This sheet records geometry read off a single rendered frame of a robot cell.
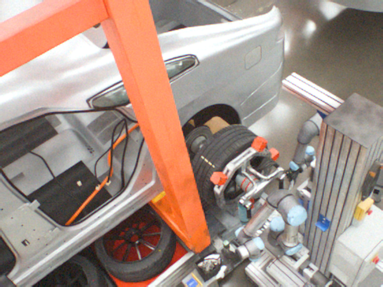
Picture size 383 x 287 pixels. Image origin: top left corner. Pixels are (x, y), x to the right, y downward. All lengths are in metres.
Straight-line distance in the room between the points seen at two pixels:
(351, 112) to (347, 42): 3.81
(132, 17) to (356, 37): 4.49
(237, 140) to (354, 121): 1.23
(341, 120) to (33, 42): 1.31
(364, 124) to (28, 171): 2.68
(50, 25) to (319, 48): 4.47
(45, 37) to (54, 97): 0.99
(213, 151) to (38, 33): 1.73
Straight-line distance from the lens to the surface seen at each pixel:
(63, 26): 1.59
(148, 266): 3.33
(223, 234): 3.70
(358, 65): 5.46
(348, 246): 2.51
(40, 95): 2.54
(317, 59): 5.48
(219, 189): 2.97
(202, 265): 3.16
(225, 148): 2.95
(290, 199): 2.35
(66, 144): 3.69
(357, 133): 1.92
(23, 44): 1.56
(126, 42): 1.70
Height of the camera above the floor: 3.46
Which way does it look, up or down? 53 degrees down
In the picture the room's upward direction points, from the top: 11 degrees counter-clockwise
